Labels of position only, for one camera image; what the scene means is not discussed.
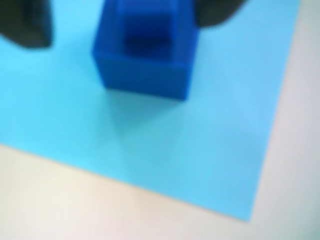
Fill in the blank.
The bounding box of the small blue cube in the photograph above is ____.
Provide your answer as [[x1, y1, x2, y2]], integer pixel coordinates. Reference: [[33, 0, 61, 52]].
[[91, 0, 201, 101]]

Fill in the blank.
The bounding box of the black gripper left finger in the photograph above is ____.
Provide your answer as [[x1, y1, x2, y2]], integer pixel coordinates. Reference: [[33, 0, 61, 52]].
[[0, 0, 55, 50]]

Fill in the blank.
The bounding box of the tiny blue cube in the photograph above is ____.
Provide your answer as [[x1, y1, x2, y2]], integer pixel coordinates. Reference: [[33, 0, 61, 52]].
[[122, 0, 176, 58]]

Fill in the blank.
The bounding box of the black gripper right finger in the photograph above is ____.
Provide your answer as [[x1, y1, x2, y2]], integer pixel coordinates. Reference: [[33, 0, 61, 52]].
[[193, 0, 249, 28]]

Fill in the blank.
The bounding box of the blue paper square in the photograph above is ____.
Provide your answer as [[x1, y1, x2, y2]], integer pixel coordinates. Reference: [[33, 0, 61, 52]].
[[0, 0, 305, 223]]

